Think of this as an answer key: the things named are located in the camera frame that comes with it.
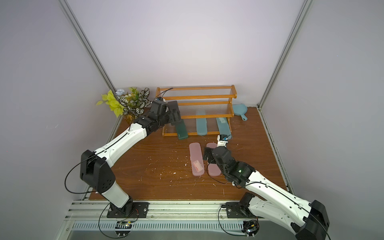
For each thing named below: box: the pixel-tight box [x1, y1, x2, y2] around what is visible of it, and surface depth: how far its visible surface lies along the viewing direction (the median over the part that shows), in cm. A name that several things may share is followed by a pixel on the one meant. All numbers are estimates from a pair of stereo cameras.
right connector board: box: [241, 219, 260, 239], surface depth 71 cm
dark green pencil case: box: [175, 119, 189, 140], surface depth 102 cm
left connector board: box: [115, 221, 132, 237], surface depth 72 cm
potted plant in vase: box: [96, 87, 152, 125], surface depth 92 cm
